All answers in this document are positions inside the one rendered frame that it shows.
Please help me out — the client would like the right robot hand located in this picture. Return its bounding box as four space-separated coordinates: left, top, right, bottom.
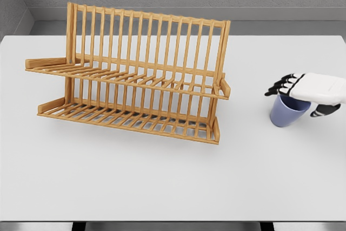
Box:
264 72 346 118

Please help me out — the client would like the blue cup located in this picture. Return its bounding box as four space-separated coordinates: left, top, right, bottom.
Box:
270 94 312 128

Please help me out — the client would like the wooden two-tier dish rack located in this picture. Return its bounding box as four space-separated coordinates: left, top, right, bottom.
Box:
24 1 232 146

